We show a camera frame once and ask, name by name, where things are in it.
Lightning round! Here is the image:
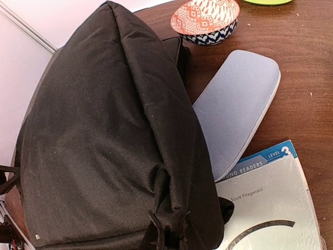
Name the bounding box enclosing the left aluminium frame post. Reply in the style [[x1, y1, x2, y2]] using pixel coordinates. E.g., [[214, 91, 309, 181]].
[[1, 1, 57, 54]]

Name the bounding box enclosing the black student backpack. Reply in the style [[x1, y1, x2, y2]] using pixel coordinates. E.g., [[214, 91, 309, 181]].
[[15, 1, 234, 249]]

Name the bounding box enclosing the red patterned bowl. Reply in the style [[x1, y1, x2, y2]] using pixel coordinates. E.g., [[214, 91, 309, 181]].
[[170, 0, 240, 46]]

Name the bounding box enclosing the blue-grey glasses case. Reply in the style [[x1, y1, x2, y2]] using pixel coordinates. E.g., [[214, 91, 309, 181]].
[[193, 50, 281, 182]]

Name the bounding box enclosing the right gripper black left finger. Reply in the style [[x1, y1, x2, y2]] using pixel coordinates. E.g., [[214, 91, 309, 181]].
[[142, 210, 172, 249]]

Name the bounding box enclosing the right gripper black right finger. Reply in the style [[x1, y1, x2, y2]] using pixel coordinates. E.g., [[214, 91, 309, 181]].
[[171, 213, 200, 250]]

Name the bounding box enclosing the green plate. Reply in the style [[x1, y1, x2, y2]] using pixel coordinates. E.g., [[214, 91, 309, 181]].
[[244, 0, 292, 6]]

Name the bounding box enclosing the grey reader book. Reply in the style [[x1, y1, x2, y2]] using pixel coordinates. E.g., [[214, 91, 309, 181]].
[[216, 140, 326, 249]]

